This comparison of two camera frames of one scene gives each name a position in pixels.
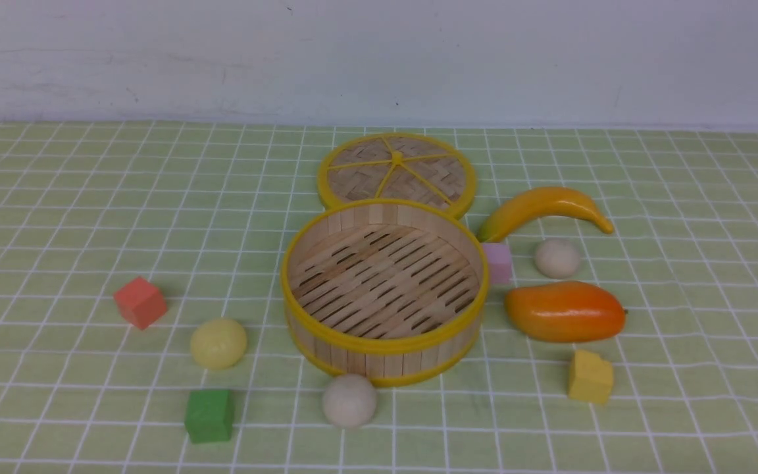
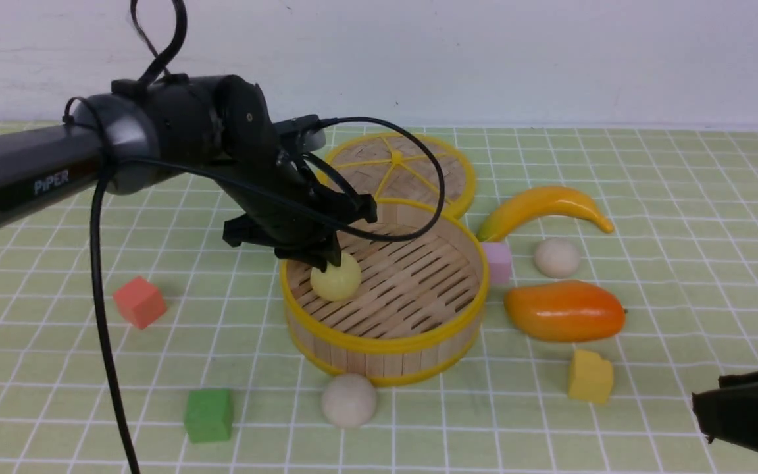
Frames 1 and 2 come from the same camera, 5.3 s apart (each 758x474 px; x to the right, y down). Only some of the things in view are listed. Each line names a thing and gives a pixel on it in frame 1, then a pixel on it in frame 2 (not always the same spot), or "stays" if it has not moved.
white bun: (557, 258) stays
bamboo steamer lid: (398, 166) stays
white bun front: (349, 400) stays
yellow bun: (218, 343) → (337, 283)
